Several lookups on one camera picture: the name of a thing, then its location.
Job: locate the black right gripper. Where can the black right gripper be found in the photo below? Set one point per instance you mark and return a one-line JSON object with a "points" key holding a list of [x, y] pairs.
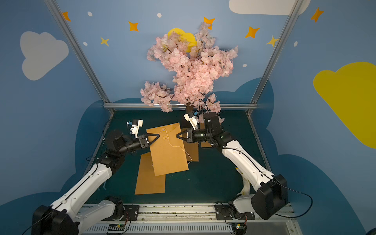
{"points": [[190, 135]]}

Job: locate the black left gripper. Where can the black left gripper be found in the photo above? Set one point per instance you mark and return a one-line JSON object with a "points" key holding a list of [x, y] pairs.
{"points": [[143, 141]]}

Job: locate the brown kraft envelope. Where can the brown kraft envelope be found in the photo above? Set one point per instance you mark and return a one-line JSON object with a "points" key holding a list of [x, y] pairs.
{"points": [[147, 182], [168, 153], [192, 151]]}

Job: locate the brown kraft file bag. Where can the brown kraft file bag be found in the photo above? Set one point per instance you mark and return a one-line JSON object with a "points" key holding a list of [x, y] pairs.
{"points": [[205, 144]]}

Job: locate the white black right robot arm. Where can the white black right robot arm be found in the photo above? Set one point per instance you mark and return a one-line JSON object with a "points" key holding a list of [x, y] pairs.
{"points": [[266, 193]]}

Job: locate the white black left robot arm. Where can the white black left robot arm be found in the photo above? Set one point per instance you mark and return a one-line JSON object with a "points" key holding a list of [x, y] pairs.
{"points": [[62, 217]]}

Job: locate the pink cherry blossom tree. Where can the pink cherry blossom tree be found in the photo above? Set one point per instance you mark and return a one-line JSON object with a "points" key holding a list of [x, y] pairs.
{"points": [[197, 63]]}

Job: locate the white yellow cloth strip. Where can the white yellow cloth strip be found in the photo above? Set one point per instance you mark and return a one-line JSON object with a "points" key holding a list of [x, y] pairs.
{"points": [[243, 183]]}

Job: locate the left circuit board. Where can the left circuit board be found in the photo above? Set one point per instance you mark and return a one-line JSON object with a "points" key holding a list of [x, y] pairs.
{"points": [[116, 228]]}

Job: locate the circuit board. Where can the circuit board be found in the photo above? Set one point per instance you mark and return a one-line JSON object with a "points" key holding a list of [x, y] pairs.
{"points": [[116, 228], [238, 229]]}

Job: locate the right circuit board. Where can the right circuit board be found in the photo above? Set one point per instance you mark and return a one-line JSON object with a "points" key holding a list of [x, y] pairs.
{"points": [[238, 229]]}

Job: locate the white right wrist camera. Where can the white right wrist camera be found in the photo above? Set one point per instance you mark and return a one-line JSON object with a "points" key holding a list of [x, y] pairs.
{"points": [[192, 118]]}

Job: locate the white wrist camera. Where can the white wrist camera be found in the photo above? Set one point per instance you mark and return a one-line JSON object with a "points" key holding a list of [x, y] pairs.
{"points": [[134, 126], [192, 118]]}

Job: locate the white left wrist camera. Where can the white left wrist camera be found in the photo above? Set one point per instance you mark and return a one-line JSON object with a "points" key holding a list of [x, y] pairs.
{"points": [[134, 126]]}

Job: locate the aluminium left corner post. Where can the aluminium left corner post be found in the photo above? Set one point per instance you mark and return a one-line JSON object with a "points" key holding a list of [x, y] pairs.
{"points": [[68, 33]]}

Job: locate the aluminium corner post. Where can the aluminium corner post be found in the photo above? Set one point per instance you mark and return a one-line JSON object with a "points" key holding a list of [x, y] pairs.
{"points": [[287, 29], [68, 33]]}

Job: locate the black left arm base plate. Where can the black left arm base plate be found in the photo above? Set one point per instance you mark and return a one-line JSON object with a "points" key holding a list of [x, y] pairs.
{"points": [[128, 213]]}

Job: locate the aluminium front rail frame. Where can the aluminium front rail frame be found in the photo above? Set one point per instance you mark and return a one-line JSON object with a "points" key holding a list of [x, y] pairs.
{"points": [[196, 218]]}

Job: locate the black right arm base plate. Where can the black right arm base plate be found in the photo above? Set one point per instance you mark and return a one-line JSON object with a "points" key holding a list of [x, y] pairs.
{"points": [[228, 212]]}

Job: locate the aluminium right corner post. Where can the aluminium right corner post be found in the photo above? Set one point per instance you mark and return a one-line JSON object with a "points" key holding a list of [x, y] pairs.
{"points": [[287, 29]]}

